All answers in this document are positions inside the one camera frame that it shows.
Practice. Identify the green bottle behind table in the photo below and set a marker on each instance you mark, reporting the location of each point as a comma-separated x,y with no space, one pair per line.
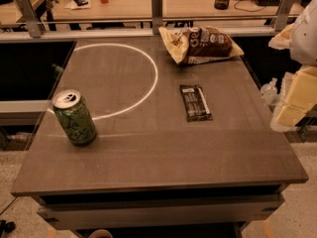
57,71

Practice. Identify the middle metal rail bracket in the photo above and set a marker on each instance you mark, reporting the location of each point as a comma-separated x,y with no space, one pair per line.
156,15

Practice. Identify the black rxbar chocolate bar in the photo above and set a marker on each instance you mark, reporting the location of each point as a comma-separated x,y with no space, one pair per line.
195,103

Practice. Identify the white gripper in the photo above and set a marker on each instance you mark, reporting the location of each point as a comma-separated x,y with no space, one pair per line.
305,39

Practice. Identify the black mesh cup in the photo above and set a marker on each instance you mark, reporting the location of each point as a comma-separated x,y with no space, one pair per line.
221,4

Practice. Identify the brown and cream chip bag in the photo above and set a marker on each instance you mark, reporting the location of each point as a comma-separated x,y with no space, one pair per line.
199,45

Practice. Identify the clear sanitizer bottle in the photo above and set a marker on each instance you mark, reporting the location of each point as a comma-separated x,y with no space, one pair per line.
269,91

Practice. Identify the metal rail bracket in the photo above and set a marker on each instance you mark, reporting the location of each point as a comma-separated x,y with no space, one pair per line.
279,21
156,15
34,26

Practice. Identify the left metal rail bracket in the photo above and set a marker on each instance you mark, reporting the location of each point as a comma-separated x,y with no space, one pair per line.
34,26

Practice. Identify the green la croix can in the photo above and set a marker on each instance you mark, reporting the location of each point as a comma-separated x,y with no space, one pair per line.
71,111

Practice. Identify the right metal rail bracket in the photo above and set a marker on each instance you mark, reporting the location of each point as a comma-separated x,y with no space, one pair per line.
279,21

